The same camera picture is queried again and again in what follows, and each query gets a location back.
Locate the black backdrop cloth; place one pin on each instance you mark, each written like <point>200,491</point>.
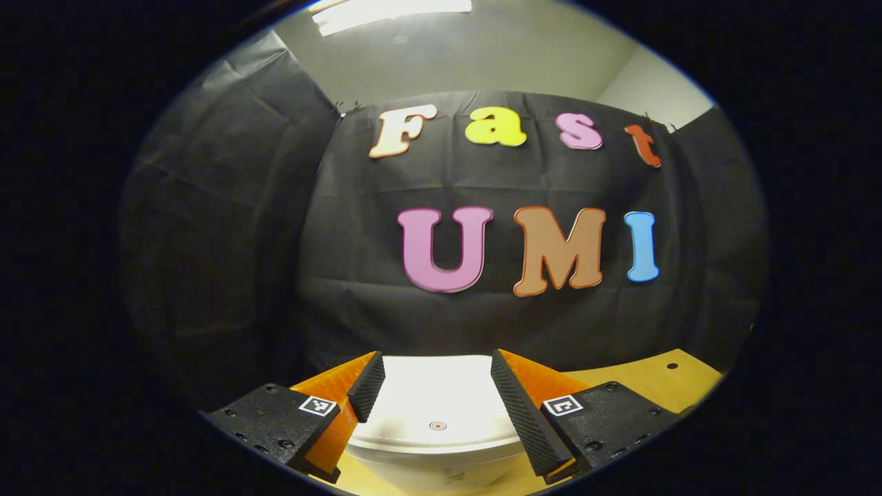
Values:
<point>275,262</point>

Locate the white desktop garbage bin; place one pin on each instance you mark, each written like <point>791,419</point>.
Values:
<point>434,393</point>

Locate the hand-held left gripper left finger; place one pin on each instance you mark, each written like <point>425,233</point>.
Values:
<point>368,389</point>

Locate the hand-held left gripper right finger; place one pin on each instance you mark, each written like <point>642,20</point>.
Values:
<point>520,420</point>

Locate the ceiling light panel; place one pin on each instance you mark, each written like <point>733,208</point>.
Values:
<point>393,12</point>

